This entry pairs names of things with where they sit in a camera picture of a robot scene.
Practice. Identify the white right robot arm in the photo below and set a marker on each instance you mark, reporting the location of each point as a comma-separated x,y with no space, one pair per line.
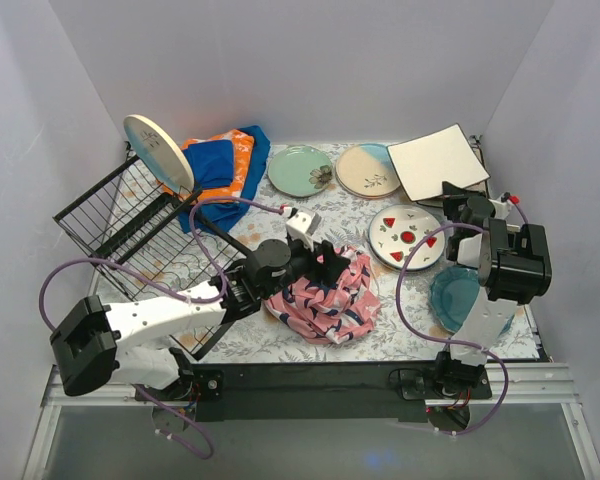
512,265

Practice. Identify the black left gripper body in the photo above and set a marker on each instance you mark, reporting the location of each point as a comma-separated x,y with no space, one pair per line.
322,261

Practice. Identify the blue striped white plate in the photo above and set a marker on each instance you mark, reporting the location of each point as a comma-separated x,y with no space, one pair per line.
380,262

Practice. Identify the pink navy patterned shorts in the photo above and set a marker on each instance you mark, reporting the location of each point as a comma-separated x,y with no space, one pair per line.
335,314

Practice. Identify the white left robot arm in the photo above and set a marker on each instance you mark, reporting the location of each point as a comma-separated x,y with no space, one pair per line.
97,343

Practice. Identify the mint green flower plate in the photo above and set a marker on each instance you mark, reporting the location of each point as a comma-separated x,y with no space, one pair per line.
300,171

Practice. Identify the cream and pink plate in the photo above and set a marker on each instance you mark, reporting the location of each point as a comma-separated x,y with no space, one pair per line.
367,197

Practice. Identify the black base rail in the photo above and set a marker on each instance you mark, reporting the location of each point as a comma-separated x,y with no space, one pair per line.
318,391

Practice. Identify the watermelon pattern round plate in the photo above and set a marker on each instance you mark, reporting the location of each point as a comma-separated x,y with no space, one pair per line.
397,229

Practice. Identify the blue and orange cloth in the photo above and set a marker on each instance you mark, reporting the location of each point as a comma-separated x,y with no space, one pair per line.
228,164

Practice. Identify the cream round plate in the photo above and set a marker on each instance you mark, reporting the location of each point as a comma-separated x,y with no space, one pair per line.
159,153

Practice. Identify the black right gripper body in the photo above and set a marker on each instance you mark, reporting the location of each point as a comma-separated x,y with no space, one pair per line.
457,201

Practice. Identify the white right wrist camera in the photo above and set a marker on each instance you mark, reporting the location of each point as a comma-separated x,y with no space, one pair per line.
504,204

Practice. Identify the aluminium frame rail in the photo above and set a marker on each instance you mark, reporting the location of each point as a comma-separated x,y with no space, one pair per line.
532,427

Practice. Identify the black wire dish rack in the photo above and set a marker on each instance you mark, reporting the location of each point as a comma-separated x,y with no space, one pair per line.
127,218

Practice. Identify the teal round plate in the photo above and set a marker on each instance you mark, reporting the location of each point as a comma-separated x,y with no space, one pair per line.
461,305

